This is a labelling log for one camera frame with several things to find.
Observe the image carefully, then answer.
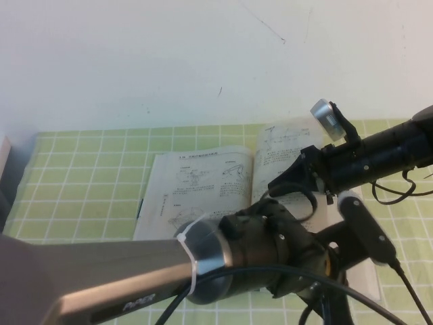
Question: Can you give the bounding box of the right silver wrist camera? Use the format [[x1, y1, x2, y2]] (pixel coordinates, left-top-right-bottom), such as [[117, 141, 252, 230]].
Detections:
[[310, 98, 346, 142]]

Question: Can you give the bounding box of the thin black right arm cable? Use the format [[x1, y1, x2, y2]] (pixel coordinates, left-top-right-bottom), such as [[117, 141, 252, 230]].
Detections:
[[370, 168, 433, 207]]

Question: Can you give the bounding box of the green white checked tablecloth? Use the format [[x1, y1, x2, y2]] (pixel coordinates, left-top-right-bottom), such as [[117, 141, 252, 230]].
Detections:
[[0, 118, 433, 325]]

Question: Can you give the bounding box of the black camera bracket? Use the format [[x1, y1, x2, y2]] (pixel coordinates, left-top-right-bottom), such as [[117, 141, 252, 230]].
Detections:
[[329, 100, 362, 150], [316, 219, 376, 272]]

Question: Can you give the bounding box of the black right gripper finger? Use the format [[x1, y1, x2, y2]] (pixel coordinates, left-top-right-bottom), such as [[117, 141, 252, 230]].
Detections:
[[267, 174, 311, 197], [275, 156, 308, 183]]

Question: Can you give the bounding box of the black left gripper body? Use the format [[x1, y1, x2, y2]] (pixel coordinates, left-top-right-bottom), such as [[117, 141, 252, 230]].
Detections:
[[303, 242, 350, 306]]

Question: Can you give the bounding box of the black right camera bracket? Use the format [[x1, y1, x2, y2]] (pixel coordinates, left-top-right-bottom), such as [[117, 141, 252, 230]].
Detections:
[[329, 100, 362, 150]]

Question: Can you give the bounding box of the black left camera bracket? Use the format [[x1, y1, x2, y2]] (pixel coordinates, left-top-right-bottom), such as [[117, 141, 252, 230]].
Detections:
[[316, 219, 376, 272]]

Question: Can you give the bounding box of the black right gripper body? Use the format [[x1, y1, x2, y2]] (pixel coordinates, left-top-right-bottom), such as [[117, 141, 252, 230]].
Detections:
[[298, 144, 335, 198]]

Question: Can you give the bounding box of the white zip tie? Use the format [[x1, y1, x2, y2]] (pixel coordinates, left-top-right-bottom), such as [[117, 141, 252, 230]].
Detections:
[[175, 214, 211, 299]]

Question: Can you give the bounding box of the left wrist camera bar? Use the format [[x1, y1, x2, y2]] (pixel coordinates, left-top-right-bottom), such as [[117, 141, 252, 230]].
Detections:
[[337, 190, 398, 268]]

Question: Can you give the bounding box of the book with diagrams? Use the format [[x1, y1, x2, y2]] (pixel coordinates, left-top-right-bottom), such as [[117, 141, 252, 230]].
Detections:
[[133, 116, 383, 303]]

